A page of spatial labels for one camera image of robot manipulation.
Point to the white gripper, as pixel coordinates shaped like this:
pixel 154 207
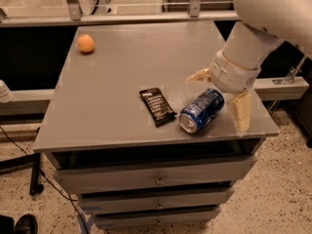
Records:
pixel 231 73

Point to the blue pepsi can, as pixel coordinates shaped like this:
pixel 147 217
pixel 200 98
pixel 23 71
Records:
pixel 198 113

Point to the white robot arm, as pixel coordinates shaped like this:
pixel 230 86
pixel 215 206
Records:
pixel 263 26

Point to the black snack bar wrapper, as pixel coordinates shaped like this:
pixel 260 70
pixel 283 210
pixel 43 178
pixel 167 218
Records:
pixel 158 106

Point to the top grey drawer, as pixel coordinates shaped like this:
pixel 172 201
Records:
pixel 155 175

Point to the grey drawer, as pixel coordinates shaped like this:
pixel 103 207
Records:
pixel 179 199
pixel 156 217
pixel 155 175

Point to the grey drawer cabinet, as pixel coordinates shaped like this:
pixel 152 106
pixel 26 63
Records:
pixel 135 140

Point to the middle grey drawer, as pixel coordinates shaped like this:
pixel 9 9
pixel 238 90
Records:
pixel 179 199

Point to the bottom grey drawer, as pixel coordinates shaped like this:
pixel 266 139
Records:
pixel 156 217

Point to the orange fruit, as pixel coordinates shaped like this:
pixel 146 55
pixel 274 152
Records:
pixel 86 43

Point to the black metal stand leg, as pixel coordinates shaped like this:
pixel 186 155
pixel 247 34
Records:
pixel 32 160

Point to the white round object at left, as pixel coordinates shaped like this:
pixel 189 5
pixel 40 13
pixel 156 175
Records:
pixel 6 94

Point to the black shoe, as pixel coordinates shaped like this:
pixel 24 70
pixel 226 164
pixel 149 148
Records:
pixel 27 224

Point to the metal angle bracket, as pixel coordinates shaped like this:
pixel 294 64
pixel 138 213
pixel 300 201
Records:
pixel 291 74

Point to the grey metal railing frame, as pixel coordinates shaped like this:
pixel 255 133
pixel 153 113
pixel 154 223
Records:
pixel 90 12

